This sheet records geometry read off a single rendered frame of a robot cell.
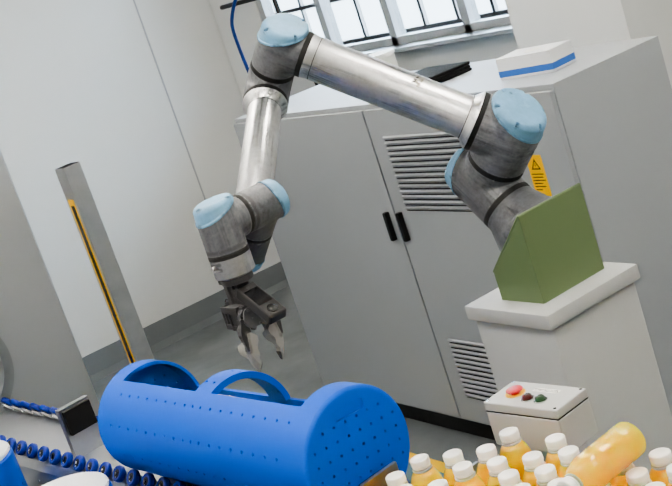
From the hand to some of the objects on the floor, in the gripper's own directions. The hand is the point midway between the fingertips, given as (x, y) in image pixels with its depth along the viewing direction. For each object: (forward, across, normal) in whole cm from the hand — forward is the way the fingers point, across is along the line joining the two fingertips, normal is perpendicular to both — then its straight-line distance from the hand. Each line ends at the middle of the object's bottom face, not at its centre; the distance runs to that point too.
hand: (271, 360), depth 270 cm
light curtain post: (+130, -33, -125) cm, 183 cm away
